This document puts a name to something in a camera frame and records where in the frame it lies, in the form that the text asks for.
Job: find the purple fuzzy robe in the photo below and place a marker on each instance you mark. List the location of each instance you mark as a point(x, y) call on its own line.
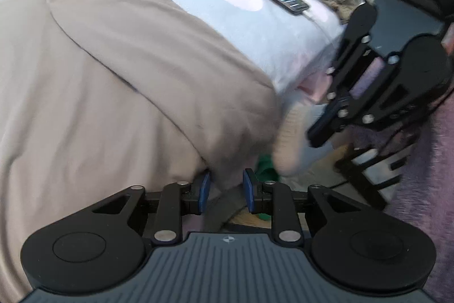
point(432, 182)

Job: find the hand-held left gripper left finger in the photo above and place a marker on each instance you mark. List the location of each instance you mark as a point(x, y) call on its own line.
point(205, 193)

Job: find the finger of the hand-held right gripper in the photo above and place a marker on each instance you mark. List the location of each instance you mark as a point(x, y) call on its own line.
point(319, 131)
point(369, 107)

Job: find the green slipper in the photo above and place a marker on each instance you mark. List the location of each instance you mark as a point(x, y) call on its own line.
point(266, 166)

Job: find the black metal frame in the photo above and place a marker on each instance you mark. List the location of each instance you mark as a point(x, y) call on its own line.
point(365, 182)

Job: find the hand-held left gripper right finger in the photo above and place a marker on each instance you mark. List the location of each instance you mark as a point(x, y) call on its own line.
point(248, 191)

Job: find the taupe shirt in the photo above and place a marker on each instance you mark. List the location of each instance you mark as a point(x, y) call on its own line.
point(106, 75)

